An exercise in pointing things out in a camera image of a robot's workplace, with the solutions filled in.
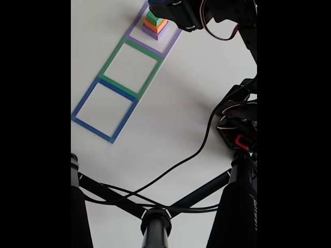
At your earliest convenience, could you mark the purple block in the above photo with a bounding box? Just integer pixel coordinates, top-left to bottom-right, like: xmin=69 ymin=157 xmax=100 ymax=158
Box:
xmin=141 ymin=22 xmax=170 ymax=41

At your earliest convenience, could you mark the blue square frame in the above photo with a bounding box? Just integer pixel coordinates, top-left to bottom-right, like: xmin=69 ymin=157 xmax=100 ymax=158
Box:
xmin=71 ymin=76 xmax=139 ymax=144

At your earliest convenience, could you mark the red white black servo wire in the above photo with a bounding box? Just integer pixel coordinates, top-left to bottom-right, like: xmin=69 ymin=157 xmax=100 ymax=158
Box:
xmin=200 ymin=0 xmax=241 ymax=41

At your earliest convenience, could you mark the green square frame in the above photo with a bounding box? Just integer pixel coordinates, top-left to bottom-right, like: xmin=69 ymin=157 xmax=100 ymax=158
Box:
xmin=99 ymin=37 xmax=164 ymax=100

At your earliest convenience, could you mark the red table clamp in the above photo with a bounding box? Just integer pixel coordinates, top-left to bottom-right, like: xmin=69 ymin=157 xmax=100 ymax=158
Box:
xmin=234 ymin=134 xmax=253 ymax=150

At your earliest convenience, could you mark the long black camera cable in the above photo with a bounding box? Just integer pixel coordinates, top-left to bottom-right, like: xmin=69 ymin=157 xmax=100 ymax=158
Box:
xmin=82 ymin=85 xmax=258 ymax=206

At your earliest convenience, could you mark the thin black cable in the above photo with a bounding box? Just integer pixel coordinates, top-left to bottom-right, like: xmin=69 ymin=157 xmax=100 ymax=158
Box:
xmin=98 ymin=182 xmax=222 ymax=212

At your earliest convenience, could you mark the black camera tripod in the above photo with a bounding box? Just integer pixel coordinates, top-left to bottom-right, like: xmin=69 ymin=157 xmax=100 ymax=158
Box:
xmin=71 ymin=152 xmax=258 ymax=248

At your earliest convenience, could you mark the orange block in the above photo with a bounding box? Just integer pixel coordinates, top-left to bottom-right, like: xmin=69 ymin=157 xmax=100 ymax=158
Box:
xmin=143 ymin=18 xmax=168 ymax=34

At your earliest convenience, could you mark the green cube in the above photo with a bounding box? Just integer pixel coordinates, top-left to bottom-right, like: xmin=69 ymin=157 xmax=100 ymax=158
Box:
xmin=145 ymin=10 xmax=163 ymax=27

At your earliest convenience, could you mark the purple square frame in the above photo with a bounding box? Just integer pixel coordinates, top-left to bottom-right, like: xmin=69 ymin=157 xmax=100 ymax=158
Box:
xmin=125 ymin=2 xmax=183 ymax=59

